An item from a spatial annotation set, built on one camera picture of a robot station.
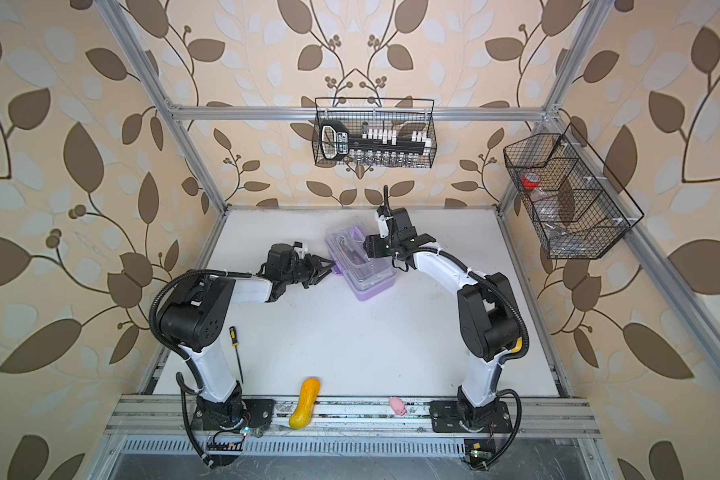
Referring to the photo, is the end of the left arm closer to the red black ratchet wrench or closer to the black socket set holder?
the red black ratchet wrench

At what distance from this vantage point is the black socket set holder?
834 millimetres

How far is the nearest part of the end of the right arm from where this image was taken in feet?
2.23

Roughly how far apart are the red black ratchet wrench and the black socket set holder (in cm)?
27

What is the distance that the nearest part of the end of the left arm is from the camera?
80 cm
